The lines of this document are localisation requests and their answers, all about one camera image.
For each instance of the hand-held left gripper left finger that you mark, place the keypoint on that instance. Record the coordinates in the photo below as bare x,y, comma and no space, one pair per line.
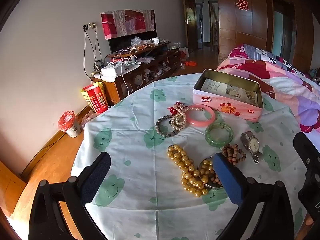
100,166

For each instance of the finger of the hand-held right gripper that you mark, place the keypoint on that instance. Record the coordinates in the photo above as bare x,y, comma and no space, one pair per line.
306,147

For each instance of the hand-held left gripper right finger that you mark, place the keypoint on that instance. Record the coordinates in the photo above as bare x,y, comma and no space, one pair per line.
225,175

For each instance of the thin silver bangle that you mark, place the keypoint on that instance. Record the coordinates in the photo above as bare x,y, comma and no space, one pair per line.
212,185

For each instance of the green jade bangle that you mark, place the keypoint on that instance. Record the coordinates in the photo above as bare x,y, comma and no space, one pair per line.
215,143

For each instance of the silver wristwatch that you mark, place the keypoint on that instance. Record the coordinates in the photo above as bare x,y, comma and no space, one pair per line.
252,143

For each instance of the pink bangle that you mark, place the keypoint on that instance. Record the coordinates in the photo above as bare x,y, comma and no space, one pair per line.
193,121

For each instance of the pink metal tin box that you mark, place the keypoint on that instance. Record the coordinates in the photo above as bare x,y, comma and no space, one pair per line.
212,105

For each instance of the clear plastic bag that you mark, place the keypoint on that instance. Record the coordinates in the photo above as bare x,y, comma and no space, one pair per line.
88,120

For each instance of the white bin with red bag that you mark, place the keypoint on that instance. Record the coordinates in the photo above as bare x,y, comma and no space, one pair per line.
71,127

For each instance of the pink red patchwork quilt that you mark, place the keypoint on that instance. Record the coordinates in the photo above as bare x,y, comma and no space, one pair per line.
287,85

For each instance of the red yellow carton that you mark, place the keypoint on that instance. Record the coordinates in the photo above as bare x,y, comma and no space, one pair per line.
96,100

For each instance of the wooden television cabinet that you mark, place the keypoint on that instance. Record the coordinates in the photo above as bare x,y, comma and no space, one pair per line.
112,90

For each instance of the red knot ornament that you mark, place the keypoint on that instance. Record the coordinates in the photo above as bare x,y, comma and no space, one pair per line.
172,110

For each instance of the white cardboard box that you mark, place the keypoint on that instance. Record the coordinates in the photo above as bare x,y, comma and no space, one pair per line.
112,70

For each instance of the grey black patterned bedding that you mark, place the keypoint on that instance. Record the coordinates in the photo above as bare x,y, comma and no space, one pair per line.
265,55

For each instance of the orange item on floor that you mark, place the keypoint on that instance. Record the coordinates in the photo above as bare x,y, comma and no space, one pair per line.
190,63

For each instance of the black television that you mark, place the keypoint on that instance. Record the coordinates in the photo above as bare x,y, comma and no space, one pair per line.
120,43

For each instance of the white paper bag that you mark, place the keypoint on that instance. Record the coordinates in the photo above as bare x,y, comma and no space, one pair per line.
184,53

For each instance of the wooden wardrobe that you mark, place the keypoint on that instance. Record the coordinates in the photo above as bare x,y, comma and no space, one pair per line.
240,30

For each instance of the white mug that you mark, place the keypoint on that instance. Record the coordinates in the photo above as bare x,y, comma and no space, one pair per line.
155,40

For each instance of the red white patchwork cloth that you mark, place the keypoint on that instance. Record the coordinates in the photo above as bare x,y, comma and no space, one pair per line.
125,22

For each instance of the wooden door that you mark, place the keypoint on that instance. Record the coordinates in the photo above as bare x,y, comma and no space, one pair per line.
191,30

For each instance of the wall power socket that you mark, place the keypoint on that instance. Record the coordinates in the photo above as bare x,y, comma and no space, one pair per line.
90,26

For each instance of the red paper wall decoration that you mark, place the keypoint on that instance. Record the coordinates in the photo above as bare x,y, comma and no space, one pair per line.
243,3

